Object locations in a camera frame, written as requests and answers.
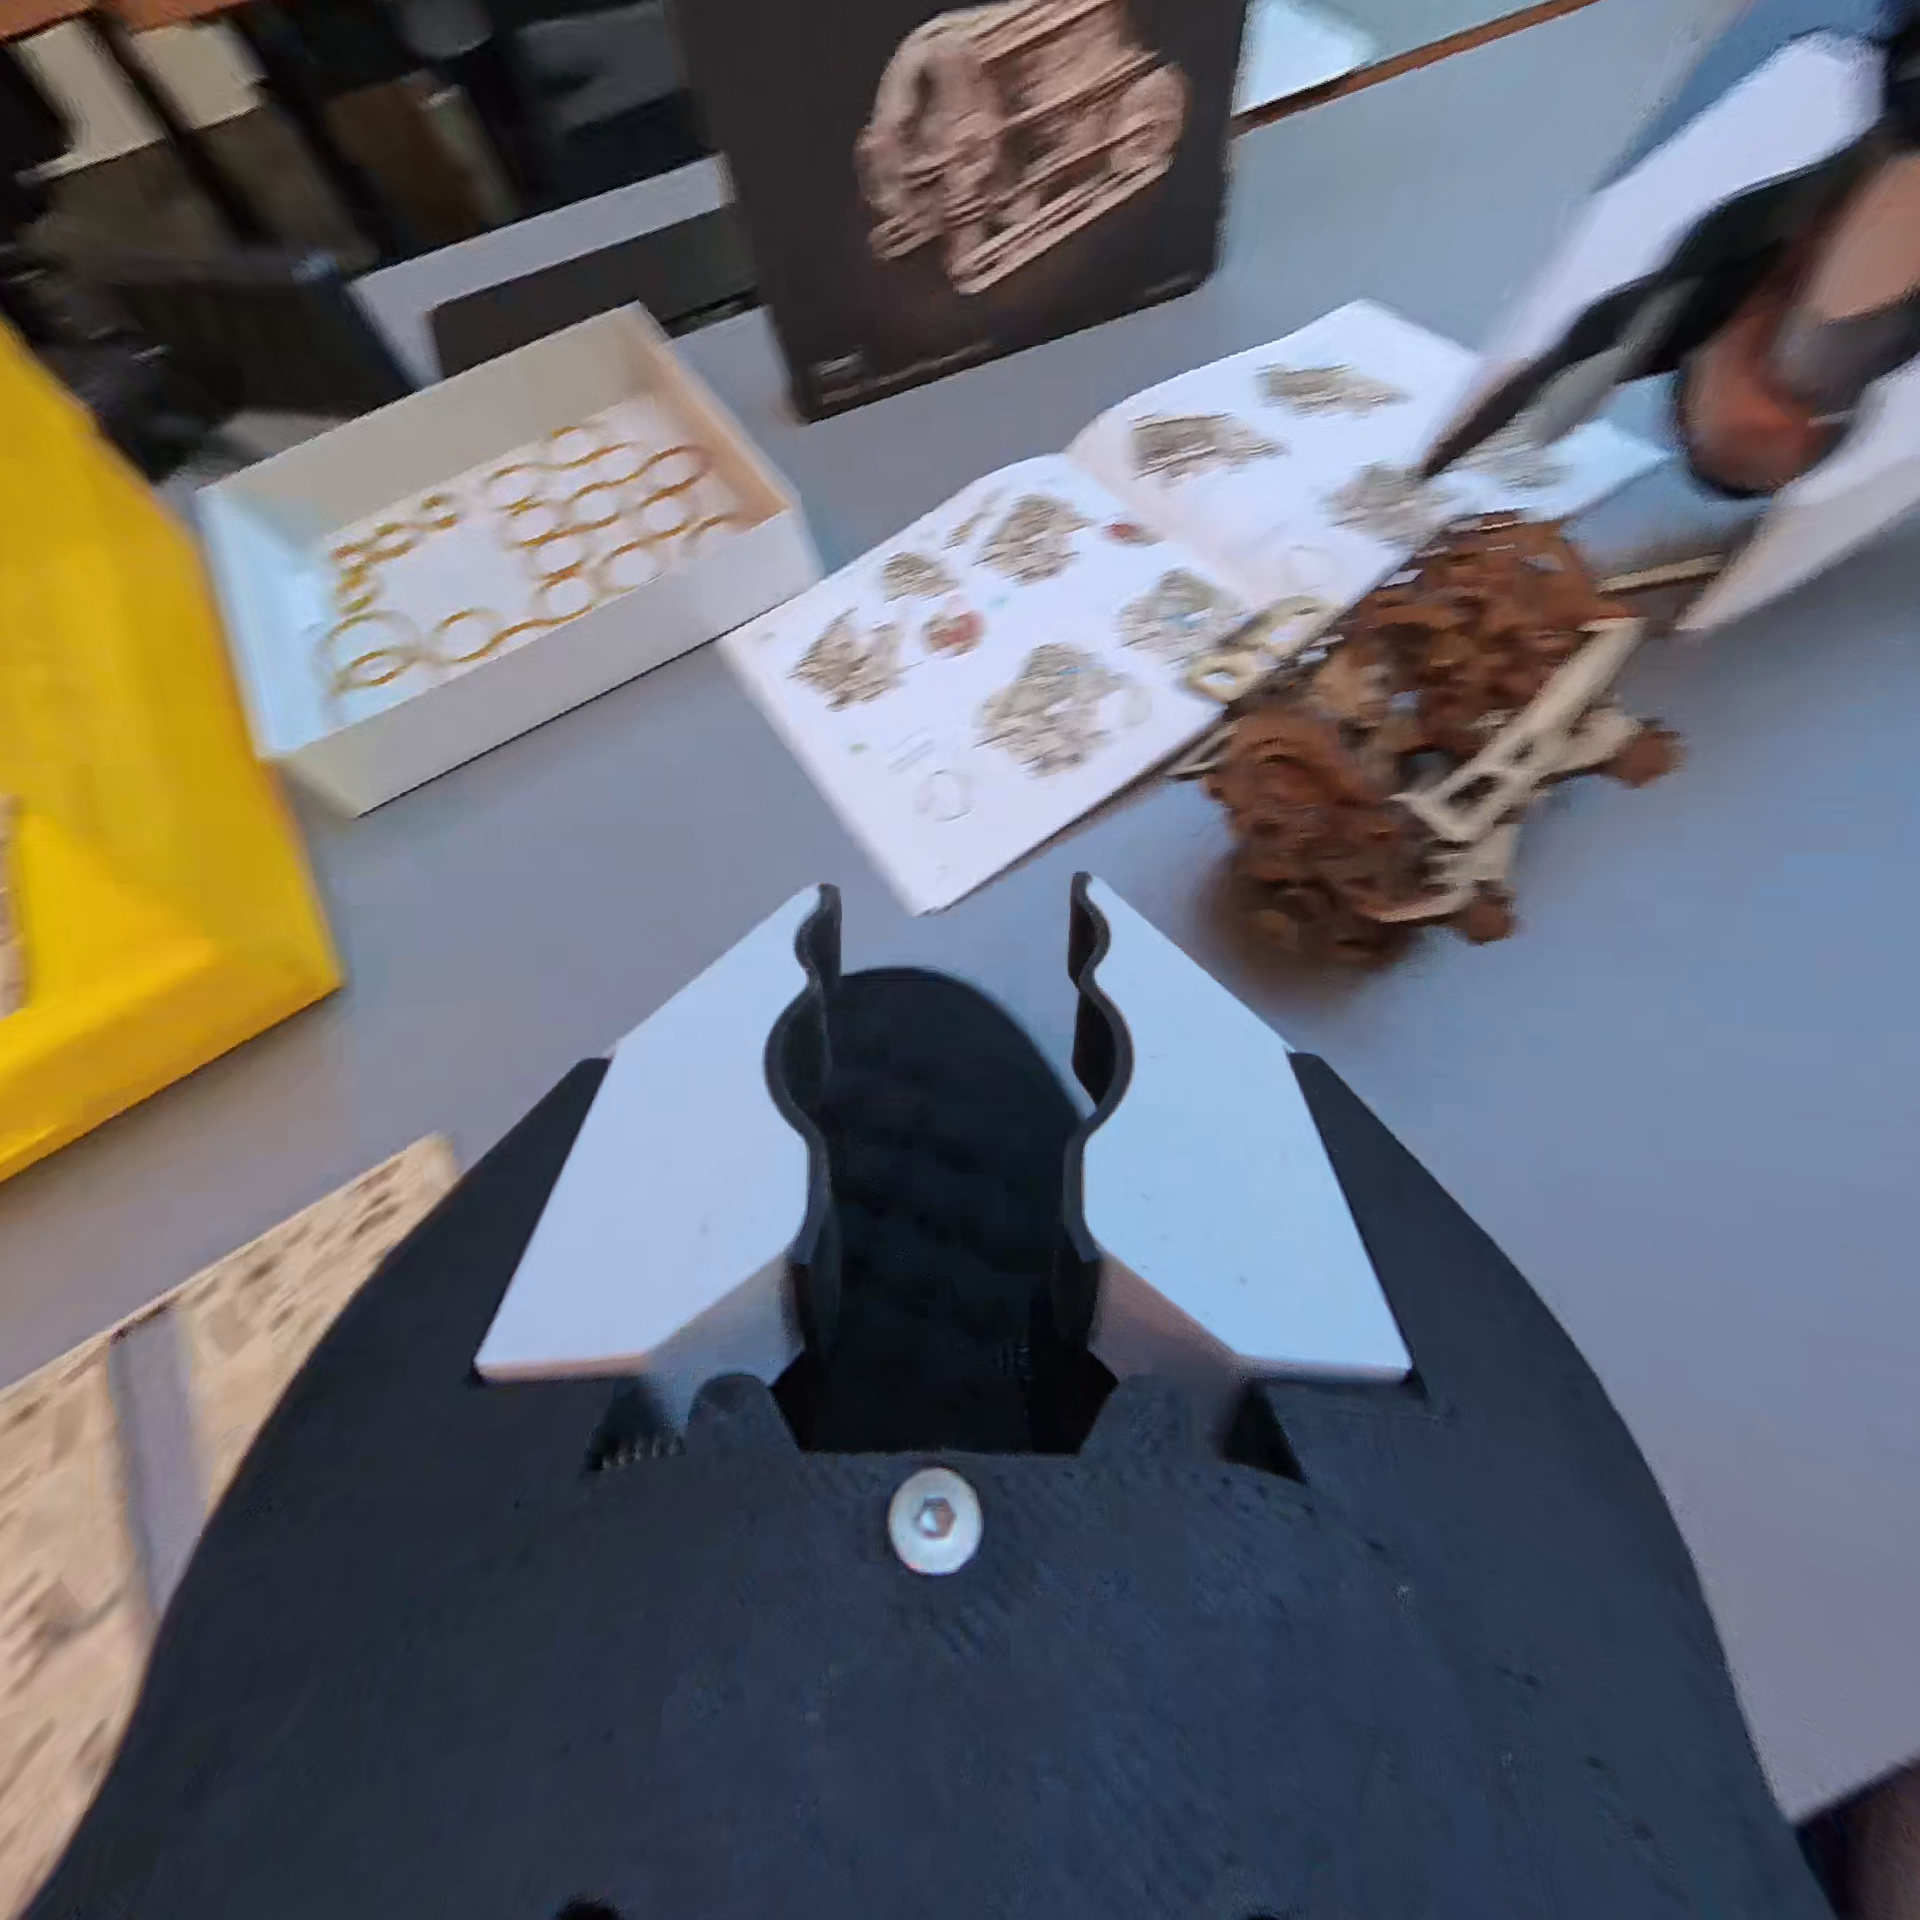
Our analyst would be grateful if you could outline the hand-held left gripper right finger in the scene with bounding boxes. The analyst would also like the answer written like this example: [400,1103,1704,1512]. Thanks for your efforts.
[1070,870,1415,1389]

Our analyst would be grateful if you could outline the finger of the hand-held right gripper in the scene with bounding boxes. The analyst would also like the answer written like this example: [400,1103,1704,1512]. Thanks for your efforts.
[1415,189,1868,482]
[1475,27,1885,408]

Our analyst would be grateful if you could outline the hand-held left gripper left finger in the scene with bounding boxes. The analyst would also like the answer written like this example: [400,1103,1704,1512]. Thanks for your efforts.
[475,885,847,1432]

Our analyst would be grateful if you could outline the wooden mechanical model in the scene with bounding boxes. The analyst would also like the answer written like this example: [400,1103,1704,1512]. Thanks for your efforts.
[1168,512,1726,970]

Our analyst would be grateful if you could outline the person's right hand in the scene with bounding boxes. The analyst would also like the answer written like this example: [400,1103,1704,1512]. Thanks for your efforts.
[1684,89,1920,499]

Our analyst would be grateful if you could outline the white cardboard box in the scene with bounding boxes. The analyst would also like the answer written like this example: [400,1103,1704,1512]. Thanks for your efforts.
[196,303,828,817]

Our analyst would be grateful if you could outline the instruction booklet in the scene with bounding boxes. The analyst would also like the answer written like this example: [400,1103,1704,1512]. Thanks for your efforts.
[720,296,1674,915]

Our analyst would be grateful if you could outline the pile of rubber bands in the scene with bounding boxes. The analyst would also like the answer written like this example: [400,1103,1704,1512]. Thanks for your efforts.
[316,421,750,697]

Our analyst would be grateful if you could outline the yellow box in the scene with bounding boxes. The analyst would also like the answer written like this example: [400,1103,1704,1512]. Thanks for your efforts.
[0,322,346,1184]

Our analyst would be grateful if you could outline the wooden puzzle parts sheet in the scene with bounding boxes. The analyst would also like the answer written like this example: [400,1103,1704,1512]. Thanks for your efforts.
[0,1131,460,1917]

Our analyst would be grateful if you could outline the black product box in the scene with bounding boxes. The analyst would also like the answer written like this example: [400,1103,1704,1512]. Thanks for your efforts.
[674,0,1250,427]

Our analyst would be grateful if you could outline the black device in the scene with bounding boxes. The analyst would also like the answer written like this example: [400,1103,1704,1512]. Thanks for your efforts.
[0,246,420,482]

